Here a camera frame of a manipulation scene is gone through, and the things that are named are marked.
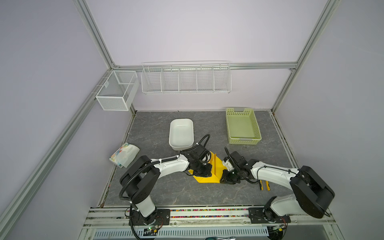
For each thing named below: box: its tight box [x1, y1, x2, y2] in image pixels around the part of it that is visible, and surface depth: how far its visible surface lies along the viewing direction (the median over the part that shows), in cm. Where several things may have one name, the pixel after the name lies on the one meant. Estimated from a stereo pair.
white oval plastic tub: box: [168, 118, 194, 151], surface depth 110 cm
